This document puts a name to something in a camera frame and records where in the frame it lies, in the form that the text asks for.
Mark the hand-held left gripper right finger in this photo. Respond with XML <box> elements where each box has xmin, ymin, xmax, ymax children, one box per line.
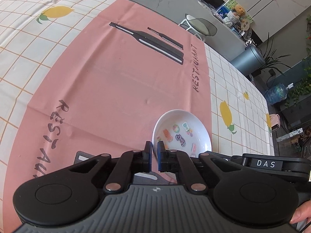
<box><xmin>157</xmin><ymin>141</ymin><xmax>249</xmax><ymax>193</ymax></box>

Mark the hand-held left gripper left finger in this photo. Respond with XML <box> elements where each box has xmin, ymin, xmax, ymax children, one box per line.
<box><xmin>59</xmin><ymin>141</ymin><xmax>153</xmax><ymax>193</ymax></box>

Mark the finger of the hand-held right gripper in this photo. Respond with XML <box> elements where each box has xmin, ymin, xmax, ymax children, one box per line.
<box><xmin>206</xmin><ymin>151</ymin><xmax>244</xmax><ymax>168</ymax></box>

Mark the white bowl with stickers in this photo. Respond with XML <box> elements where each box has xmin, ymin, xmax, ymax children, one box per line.
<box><xmin>152</xmin><ymin>109</ymin><xmax>212</xmax><ymax>180</ymax></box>

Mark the person's right hand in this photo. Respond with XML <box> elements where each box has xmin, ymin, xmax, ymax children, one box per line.
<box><xmin>290</xmin><ymin>203</ymin><xmax>311</xmax><ymax>232</ymax></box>

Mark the pink fan heater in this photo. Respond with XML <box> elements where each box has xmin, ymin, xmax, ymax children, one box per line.
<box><xmin>267</xmin><ymin>114</ymin><xmax>280</xmax><ymax>136</ymax></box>

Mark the blue water bottle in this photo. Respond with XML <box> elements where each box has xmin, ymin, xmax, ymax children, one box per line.
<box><xmin>265</xmin><ymin>83</ymin><xmax>292</xmax><ymax>105</ymax></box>

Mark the leafy vine plant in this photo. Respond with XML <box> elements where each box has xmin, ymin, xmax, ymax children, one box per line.
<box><xmin>284</xmin><ymin>15</ymin><xmax>311</xmax><ymax>108</ymax></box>

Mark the pink printed cloth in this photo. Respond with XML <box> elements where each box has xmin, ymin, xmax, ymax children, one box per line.
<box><xmin>0</xmin><ymin>0</ymin><xmax>212</xmax><ymax>229</ymax></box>

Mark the grey trash bin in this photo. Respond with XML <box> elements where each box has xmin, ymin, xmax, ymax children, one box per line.
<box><xmin>231</xmin><ymin>44</ymin><xmax>265</xmax><ymax>76</ymax></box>

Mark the potted plant with long leaves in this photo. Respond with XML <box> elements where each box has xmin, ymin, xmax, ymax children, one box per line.
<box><xmin>260</xmin><ymin>33</ymin><xmax>292</xmax><ymax>76</ymax></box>

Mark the white rolling stool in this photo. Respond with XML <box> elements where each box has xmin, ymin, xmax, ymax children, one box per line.
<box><xmin>178</xmin><ymin>13</ymin><xmax>218</xmax><ymax>41</ymax></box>

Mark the beige hand fan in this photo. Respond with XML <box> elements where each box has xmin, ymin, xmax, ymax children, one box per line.
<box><xmin>239</xmin><ymin>19</ymin><xmax>252</xmax><ymax>31</ymax></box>

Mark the white woven basket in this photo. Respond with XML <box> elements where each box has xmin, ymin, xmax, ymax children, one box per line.
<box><xmin>224</xmin><ymin>11</ymin><xmax>240</xmax><ymax>26</ymax></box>

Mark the brown teddy bear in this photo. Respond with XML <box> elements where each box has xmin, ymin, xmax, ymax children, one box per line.
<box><xmin>233</xmin><ymin>5</ymin><xmax>246</xmax><ymax>20</ymax></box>

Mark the checked lemon print tablecloth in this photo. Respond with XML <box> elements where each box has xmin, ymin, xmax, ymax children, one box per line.
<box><xmin>0</xmin><ymin>0</ymin><xmax>276</xmax><ymax>231</ymax></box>

